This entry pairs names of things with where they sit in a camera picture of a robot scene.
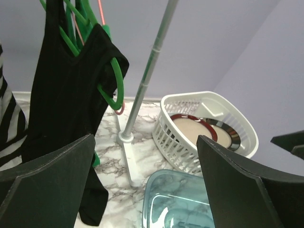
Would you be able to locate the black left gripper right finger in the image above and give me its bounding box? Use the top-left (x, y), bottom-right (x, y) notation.
top-left (197, 135), bottom-right (304, 228)

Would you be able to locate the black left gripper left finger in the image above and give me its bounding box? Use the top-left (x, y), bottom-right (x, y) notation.
top-left (0, 135), bottom-right (95, 228)

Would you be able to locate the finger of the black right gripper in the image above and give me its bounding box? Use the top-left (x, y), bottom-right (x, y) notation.
top-left (271, 130), bottom-right (304, 160)

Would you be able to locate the pink wire hanger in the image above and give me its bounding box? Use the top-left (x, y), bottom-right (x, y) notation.
top-left (79, 0), bottom-right (125, 115)

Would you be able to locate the green velvet hanger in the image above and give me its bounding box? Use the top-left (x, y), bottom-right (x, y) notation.
top-left (31, 0), bottom-right (129, 111)

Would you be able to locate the green tank top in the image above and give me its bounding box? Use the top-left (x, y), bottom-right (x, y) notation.
top-left (92, 152), bottom-right (101, 167)

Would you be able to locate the striped black white tank top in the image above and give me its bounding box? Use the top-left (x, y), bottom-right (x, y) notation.
top-left (0, 49), bottom-right (28, 171)

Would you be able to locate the dark rimmed plate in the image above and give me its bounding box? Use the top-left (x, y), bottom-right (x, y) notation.
top-left (203, 118), bottom-right (241, 152)

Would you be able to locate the blue transparent container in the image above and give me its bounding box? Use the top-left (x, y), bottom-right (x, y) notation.
top-left (142, 170), bottom-right (215, 228)

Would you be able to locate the red rimmed plate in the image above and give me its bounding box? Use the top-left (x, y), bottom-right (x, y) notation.
top-left (171, 114), bottom-right (218, 144)

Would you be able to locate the white plastic basket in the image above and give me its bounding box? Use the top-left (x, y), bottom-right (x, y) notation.
top-left (152, 91), bottom-right (259, 175)

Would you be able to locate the silver clothes rack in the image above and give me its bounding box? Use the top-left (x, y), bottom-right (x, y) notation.
top-left (116, 0), bottom-right (179, 188)

